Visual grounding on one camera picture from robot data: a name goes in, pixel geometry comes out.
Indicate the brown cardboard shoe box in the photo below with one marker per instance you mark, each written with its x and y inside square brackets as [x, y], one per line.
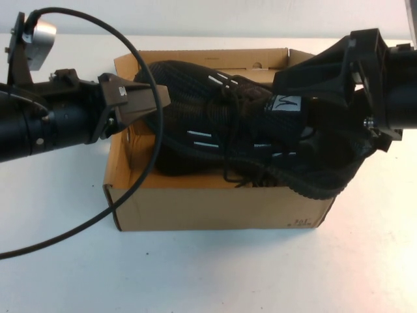
[211, 208]

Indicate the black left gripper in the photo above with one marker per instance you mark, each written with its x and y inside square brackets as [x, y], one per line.
[107, 107]

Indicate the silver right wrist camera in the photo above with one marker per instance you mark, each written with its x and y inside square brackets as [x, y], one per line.
[413, 16]

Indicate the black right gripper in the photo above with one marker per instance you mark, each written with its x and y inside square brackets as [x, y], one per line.
[368, 91]

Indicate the black mesh sneaker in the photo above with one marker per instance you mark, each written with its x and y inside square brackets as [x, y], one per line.
[182, 166]
[195, 107]

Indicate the black left camera mount bracket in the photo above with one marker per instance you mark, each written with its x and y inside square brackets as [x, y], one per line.
[19, 58]

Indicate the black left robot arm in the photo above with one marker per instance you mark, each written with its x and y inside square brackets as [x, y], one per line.
[19, 130]

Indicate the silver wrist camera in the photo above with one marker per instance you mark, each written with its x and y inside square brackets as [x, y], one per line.
[413, 16]
[40, 42]

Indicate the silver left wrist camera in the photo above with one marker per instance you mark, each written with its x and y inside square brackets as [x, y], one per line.
[40, 42]

